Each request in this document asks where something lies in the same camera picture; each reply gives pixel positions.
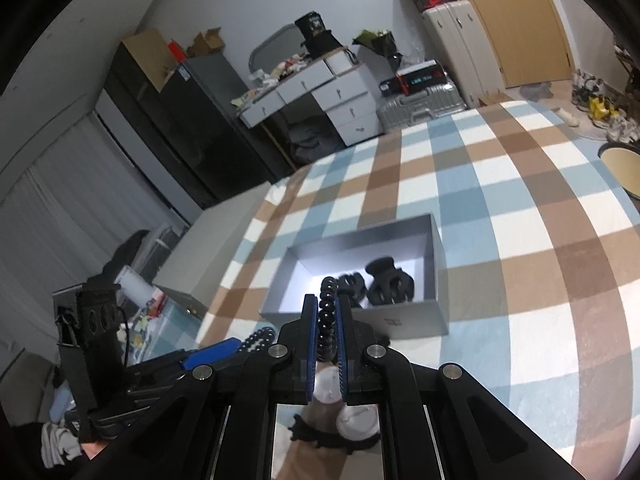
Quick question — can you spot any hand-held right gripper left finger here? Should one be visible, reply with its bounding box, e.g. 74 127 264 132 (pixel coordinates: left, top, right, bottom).
75 296 319 480

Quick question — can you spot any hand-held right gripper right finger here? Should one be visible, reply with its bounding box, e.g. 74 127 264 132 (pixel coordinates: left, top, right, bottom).
336 296 571 480

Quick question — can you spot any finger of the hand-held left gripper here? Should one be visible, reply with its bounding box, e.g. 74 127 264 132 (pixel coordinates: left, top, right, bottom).
127 338 242 386
90 372 193 436

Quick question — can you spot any black bead bracelet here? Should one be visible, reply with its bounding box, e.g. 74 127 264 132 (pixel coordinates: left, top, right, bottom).
318 275 342 363
239 326 277 357

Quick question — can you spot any small black hair claw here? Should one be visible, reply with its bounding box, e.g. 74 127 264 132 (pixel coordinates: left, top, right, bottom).
337 272 370 309

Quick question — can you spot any large black hair claw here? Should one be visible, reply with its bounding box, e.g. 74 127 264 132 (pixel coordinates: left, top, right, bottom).
366 256 417 306

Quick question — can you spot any grey cardboard box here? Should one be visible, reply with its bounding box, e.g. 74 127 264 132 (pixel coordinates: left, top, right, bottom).
259 214 449 339

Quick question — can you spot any pale blue side table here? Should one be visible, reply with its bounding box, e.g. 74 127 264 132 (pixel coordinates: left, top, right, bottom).
120 292 211 361

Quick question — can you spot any white cylinder cup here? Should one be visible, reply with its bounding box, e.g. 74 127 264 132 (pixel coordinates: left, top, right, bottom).
117 267 157 306

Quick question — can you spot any white round compact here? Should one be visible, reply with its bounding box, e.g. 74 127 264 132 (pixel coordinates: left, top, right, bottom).
336 402 381 442

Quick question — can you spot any white cloth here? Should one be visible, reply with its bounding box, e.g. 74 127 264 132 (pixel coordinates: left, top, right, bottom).
40 420 83 469

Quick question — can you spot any spiky black hair claw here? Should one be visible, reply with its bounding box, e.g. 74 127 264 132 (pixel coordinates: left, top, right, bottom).
289 412 381 453

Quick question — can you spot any grey curtain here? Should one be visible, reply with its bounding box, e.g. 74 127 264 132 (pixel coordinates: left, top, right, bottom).
0 110 192 361

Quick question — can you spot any plaid blanket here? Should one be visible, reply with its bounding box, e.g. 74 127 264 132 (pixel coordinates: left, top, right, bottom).
197 100 636 480

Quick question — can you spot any grey cloth bundle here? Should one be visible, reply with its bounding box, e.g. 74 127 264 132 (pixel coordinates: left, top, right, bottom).
287 115 347 166

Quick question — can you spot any black wardrobe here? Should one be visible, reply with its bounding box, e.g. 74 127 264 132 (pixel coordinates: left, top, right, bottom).
102 42 281 211

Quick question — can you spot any silver suitcase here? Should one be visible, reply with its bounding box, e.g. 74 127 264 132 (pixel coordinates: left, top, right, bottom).
375 82 468 136

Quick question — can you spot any white dressing table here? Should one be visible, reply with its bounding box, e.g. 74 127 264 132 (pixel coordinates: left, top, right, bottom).
239 52 386 147

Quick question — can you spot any black and red shoebox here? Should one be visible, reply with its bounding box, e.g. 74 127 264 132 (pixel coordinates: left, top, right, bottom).
396 59 447 96

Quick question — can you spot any pile of toiletries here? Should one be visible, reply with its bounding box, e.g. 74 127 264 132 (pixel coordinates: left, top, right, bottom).
232 52 321 107

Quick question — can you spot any large cardboard box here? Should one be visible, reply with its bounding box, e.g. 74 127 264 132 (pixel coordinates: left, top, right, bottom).
121 28 179 93

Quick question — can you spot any grey arched mirror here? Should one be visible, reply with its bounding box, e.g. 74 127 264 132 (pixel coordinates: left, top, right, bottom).
247 25 307 78

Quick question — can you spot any black bag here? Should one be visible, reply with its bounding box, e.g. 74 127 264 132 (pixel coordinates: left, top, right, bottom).
302 30 347 59

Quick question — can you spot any black wrapped flower bouquet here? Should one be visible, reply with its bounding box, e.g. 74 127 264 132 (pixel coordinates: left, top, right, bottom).
352 27 404 72

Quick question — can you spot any small open cardboard box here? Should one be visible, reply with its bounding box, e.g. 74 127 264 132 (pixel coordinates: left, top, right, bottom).
187 26 226 58

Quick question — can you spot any white suitcase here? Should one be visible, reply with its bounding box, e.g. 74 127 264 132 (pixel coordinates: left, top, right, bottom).
422 0 506 108

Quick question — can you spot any grey fluffy cloth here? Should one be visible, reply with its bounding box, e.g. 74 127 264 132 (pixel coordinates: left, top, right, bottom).
520 82 553 102

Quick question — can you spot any black printed packet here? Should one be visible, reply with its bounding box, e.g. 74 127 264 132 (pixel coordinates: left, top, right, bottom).
294 10 327 39

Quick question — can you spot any round black rimmed tray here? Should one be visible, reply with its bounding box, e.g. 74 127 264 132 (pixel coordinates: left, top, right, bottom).
599 142 640 197

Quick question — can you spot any pile of shoes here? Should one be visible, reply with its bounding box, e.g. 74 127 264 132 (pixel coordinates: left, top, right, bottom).
570 67 640 143

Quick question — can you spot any wooden door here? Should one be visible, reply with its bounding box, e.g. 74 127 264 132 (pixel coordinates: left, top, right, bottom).
440 0 573 91

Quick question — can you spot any beige bed frame panel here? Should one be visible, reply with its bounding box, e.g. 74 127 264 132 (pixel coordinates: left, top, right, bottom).
152 182 273 313

